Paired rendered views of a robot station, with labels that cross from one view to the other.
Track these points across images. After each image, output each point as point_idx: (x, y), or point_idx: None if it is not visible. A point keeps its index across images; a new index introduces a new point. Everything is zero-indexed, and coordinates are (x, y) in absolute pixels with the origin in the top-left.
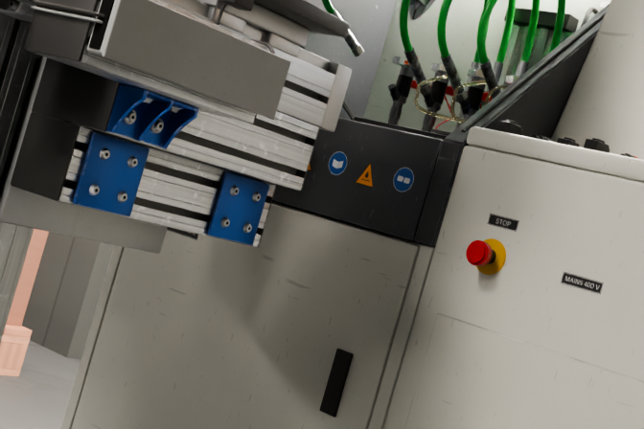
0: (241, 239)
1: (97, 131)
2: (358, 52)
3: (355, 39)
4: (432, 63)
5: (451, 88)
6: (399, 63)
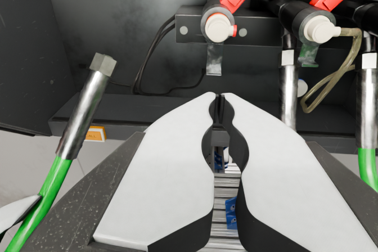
0: None
1: None
2: (115, 69)
3: (103, 90)
4: (302, 66)
5: (333, 8)
6: (221, 66)
